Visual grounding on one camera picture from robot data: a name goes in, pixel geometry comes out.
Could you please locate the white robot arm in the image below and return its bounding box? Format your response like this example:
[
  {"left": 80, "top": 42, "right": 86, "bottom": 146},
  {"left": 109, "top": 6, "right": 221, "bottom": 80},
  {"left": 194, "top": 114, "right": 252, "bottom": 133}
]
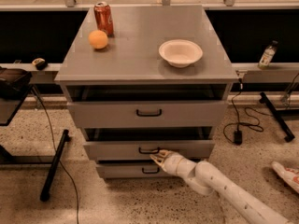
[{"left": 149, "top": 149, "right": 294, "bottom": 224}]

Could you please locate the black power adapter cable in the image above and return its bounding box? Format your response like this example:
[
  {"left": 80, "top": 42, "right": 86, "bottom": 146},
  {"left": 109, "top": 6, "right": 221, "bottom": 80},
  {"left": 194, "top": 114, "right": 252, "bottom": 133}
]
[{"left": 222, "top": 77, "right": 265, "bottom": 146}]

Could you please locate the orange fruit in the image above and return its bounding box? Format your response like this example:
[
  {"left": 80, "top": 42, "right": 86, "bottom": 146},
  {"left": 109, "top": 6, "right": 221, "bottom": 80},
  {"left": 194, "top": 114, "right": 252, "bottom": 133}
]
[{"left": 88, "top": 30, "right": 108, "bottom": 49}]

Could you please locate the grey top drawer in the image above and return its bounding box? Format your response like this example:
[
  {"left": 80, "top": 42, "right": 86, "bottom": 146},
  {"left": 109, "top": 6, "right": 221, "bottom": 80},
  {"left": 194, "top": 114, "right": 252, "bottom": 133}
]
[{"left": 67, "top": 86, "right": 227, "bottom": 129}]

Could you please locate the white paper bowl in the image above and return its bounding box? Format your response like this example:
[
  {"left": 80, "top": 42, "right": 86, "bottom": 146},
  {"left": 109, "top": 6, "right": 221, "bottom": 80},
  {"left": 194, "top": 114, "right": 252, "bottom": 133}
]
[{"left": 159, "top": 39, "right": 203, "bottom": 68}]

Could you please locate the red soda can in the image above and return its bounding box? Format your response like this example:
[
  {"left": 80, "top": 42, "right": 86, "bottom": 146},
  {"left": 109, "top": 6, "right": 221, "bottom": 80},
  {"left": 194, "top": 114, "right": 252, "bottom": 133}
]
[{"left": 93, "top": 2, "right": 114, "bottom": 36}]

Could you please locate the black table frame left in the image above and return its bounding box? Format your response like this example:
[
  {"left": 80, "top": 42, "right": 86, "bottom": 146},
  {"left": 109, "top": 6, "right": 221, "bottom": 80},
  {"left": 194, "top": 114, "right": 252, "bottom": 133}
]
[{"left": 0, "top": 85, "right": 71, "bottom": 202}]

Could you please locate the grey drawer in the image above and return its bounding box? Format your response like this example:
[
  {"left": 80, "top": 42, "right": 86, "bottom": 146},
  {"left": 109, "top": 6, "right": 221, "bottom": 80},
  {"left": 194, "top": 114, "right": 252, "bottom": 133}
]
[
  {"left": 83, "top": 139, "right": 215, "bottom": 161},
  {"left": 67, "top": 86, "right": 227, "bottom": 129},
  {"left": 95, "top": 161, "right": 167, "bottom": 179}
]

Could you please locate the black table leg right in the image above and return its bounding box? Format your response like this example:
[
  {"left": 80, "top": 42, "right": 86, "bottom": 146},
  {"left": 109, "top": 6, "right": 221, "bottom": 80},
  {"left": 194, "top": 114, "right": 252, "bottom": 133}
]
[{"left": 260, "top": 92, "right": 295, "bottom": 142}]

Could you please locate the small clear bottle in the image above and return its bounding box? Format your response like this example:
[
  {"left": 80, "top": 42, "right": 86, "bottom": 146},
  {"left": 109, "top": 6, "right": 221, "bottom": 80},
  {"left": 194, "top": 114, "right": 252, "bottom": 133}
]
[{"left": 258, "top": 40, "right": 278, "bottom": 69}]

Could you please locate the grey bottom drawer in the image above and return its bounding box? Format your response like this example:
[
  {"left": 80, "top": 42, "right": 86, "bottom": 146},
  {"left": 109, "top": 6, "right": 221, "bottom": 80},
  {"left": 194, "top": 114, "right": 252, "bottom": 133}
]
[{"left": 95, "top": 161, "right": 167, "bottom": 179}]

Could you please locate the white red sneaker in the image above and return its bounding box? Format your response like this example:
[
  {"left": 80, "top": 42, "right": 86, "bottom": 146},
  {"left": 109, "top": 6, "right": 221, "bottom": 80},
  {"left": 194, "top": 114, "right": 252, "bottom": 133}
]
[{"left": 271, "top": 161, "right": 299, "bottom": 193}]

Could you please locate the grey drawer cabinet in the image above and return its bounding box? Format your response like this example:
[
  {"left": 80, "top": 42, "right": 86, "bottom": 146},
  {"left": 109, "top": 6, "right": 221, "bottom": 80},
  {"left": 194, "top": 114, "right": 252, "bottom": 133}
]
[{"left": 54, "top": 5, "right": 240, "bottom": 151}]

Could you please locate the yellow black tape measure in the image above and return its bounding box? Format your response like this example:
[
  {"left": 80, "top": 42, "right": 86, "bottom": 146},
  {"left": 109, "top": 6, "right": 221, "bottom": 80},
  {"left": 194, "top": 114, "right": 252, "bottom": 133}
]
[{"left": 32, "top": 58, "right": 48, "bottom": 70}]

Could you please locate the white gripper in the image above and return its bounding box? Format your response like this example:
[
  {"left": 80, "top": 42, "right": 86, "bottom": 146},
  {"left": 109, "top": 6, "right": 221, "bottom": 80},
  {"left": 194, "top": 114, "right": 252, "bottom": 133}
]
[{"left": 149, "top": 149, "right": 197, "bottom": 179}]

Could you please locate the black cable left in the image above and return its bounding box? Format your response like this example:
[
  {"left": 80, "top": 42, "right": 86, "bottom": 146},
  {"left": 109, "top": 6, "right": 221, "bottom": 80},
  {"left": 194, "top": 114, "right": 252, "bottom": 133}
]
[{"left": 31, "top": 86, "right": 80, "bottom": 224}]

